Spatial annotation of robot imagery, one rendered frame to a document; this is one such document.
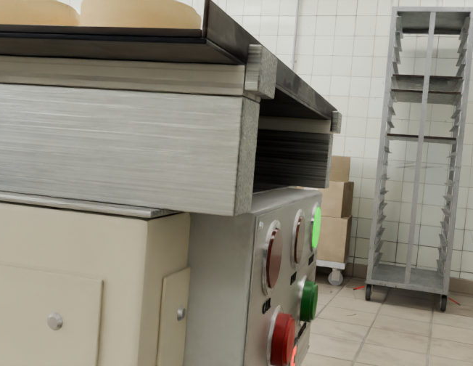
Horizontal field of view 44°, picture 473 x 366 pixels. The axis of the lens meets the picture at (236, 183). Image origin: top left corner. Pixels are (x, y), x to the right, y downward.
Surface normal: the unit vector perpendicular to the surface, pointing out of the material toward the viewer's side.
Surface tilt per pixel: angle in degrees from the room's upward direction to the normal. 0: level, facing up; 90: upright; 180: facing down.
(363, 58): 90
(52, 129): 90
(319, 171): 90
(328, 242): 91
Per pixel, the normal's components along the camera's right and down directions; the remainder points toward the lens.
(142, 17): 0.22, 0.07
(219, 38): 0.96, 0.09
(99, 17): -0.53, 0.00
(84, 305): -0.27, 0.03
